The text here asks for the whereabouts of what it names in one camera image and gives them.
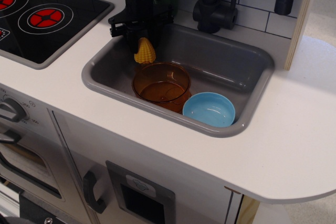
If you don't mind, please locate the black cabinet door handle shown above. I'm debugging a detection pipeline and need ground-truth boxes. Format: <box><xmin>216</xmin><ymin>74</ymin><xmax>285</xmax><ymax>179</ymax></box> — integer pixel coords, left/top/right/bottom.
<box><xmin>82</xmin><ymin>171</ymin><xmax>106</xmax><ymax>214</ymax></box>

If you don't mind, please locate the grey sink basin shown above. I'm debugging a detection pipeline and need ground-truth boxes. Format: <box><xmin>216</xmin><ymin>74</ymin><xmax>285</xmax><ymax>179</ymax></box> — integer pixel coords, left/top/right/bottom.
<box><xmin>82</xmin><ymin>24</ymin><xmax>274</xmax><ymax>137</ymax></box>

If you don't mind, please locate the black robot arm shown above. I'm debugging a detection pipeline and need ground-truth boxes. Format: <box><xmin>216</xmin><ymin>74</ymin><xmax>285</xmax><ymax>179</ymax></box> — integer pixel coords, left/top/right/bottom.
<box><xmin>108</xmin><ymin>0</ymin><xmax>173</xmax><ymax>54</ymax></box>

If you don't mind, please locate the orange transparent pot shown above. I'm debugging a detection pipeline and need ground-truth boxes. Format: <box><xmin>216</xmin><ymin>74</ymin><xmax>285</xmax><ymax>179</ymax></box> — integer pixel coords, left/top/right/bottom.
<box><xmin>132</xmin><ymin>62</ymin><xmax>191</xmax><ymax>113</ymax></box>

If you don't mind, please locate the grey oven door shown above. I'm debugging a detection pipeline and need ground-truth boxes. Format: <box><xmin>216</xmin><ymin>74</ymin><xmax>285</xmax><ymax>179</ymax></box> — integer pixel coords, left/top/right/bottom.
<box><xmin>1</xmin><ymin>123</ymin><xmax>91</xmax><ymax>223</ymax></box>

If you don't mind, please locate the light blue bowl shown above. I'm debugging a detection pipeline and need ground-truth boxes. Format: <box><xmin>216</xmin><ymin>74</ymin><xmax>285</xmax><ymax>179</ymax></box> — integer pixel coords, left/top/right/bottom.
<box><xmin>182</xmin><ymin>92</ymin><xmax>236</xmax><ymax>127</ymax></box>

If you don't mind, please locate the grey oven door handle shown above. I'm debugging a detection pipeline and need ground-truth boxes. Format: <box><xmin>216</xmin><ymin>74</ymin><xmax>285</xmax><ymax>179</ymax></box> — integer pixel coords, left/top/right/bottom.
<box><xmin>0</xmin><ymin>130</ymin><xmax>22</xmax><ymax>144</ymax></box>

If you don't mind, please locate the grey dispenser panel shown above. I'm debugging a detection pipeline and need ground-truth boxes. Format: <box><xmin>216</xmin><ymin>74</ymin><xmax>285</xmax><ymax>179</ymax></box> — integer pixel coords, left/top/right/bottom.
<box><xmin>106</xmin><ymin>161</ymin><xmax>176</xmax><ymax>224</ymax></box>

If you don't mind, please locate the wooden side post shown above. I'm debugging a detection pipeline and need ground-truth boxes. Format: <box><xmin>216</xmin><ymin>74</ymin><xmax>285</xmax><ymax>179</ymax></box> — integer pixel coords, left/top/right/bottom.
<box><xmin>283</xmin><ymin>0</ymin><xmax>313</xmax><ymax>71</ymax></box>

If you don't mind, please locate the dark grey faucet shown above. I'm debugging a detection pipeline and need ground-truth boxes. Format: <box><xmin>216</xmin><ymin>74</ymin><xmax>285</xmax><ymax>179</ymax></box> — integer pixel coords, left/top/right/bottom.
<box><xmin>193</xmin><ymin>0</ymin><xmax>293</xmax><ymax>34</ymax></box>

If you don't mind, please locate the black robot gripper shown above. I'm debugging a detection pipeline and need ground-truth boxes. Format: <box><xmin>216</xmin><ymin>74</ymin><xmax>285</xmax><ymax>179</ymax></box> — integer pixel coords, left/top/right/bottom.
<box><xmin>108</xmin><ymin>0</ymin><xmax>173</xmax><ymax>53</ymax></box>

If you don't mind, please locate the yellow toy corn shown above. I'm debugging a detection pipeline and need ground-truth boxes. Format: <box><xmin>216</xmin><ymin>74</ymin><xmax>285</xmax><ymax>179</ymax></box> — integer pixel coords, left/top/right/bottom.
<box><xmin>134</xmin><ymin>37</ymin><xmax>156</xmax><ymax>64</ymax></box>

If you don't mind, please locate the grey oven knob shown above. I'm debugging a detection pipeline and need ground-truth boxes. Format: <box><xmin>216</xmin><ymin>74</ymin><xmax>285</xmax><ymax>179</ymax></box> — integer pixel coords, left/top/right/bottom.
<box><xmin>1</xmin><ymin>98</ymin><xmax>27</xmax><ymax>122</ymax></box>

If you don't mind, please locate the black toy stove top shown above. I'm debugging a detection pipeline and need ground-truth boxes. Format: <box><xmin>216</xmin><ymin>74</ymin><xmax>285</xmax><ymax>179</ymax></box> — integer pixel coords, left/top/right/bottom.
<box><xmin>1</xmin><ymin>0</ymin><xmax>114</xmax><ymax>69</ymax></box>

